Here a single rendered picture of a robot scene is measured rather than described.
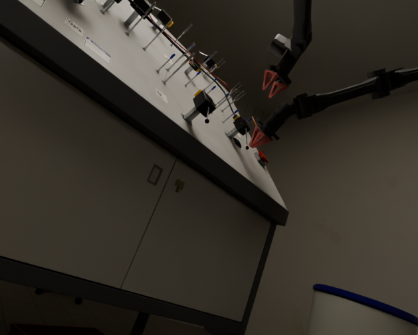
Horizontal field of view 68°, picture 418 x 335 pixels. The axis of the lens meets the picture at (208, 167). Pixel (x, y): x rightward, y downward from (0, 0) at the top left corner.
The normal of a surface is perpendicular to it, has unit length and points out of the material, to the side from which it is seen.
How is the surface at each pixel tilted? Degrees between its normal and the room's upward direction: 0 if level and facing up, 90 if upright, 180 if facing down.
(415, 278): 90
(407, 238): 90
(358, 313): 94
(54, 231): 90
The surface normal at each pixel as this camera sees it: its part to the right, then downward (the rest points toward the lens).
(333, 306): -0.79, -0.40
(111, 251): 0.68, 0.01
